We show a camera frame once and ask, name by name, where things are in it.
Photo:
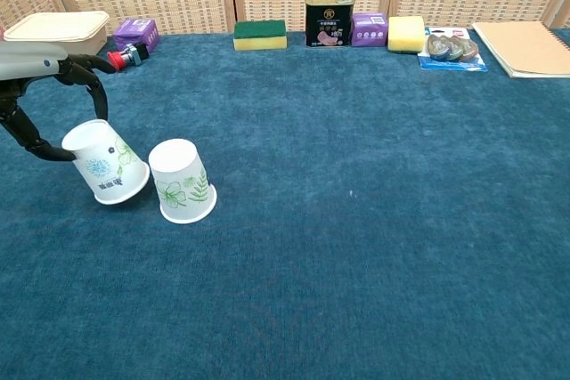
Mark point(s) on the black luncheon meat tin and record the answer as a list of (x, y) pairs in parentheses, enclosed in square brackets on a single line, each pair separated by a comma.
[(329, 19)]

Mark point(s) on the purple box with label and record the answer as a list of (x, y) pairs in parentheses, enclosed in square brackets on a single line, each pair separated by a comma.
[(368, 29)]

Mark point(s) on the tan spiral notebook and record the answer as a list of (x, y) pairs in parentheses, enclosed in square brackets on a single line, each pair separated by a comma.
[(518, 46)]

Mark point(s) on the beige plastic lidded box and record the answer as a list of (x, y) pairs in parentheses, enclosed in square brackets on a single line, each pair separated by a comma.
[(58, 28)]

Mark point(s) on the blue blister pack of tapes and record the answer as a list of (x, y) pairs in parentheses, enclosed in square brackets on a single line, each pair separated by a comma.
[(452, 50)]

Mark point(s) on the purple tissue pack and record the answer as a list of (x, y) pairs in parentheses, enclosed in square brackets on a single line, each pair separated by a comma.
[(138, 33)]

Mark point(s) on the white paper cup green leaves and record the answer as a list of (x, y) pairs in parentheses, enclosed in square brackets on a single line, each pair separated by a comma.
[(182, 184)]

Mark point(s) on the white paper cup blue flower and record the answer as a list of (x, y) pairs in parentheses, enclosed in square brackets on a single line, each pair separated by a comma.
[(109, 166)]

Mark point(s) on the green yellow scrub sponge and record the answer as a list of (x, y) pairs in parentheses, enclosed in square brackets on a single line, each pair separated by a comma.
[(260, 35)]

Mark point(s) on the red emergency stop button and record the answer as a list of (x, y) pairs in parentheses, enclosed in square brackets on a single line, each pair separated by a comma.
[(127, 55)]

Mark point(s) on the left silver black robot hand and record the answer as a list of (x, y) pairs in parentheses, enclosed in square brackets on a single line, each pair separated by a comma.
[(26, 64)]

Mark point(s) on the yellow sponge block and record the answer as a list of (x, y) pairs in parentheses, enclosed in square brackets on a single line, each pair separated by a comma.
[(406, 34)]

